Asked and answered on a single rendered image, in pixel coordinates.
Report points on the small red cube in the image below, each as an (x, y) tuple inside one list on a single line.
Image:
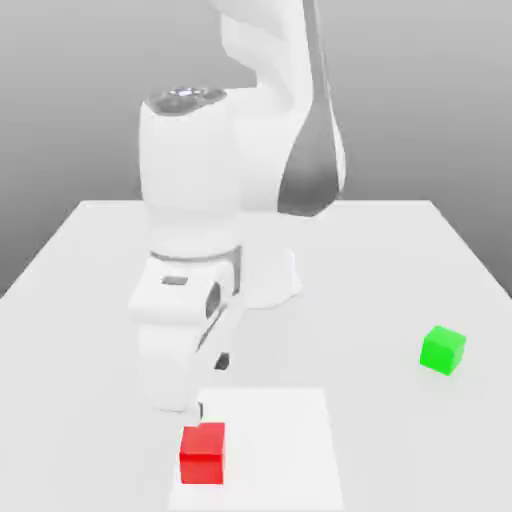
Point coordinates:
[(201, 456)]

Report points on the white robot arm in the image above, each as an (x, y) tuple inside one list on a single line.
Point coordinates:
[(188, 160)]

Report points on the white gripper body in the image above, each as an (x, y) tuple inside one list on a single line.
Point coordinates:
[(168, 360)]

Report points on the small green cube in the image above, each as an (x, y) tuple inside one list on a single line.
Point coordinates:
[(442, 351)]

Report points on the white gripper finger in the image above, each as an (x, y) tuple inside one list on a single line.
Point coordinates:
[(196, 416)]

